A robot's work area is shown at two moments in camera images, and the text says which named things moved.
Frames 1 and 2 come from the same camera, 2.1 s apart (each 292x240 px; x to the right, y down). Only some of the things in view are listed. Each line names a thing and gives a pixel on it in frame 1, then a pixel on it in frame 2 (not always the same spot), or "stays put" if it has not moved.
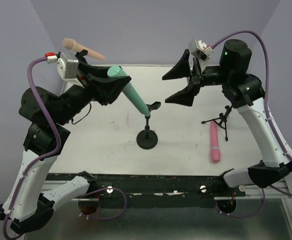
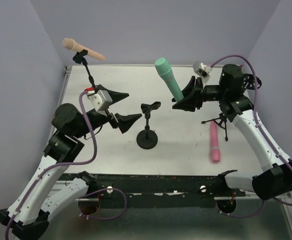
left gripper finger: (87, 68) → (115, 96)
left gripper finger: (107, 91) → (124, 122)
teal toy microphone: (130, 90) → (164, 69)
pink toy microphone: (215, 150) stays put
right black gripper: (196, 78) → (199, 92)
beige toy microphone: (71, 44) stays put
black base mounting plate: (162, 186) stays put
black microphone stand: (80, 56) stays put
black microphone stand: (148, 139) stays put
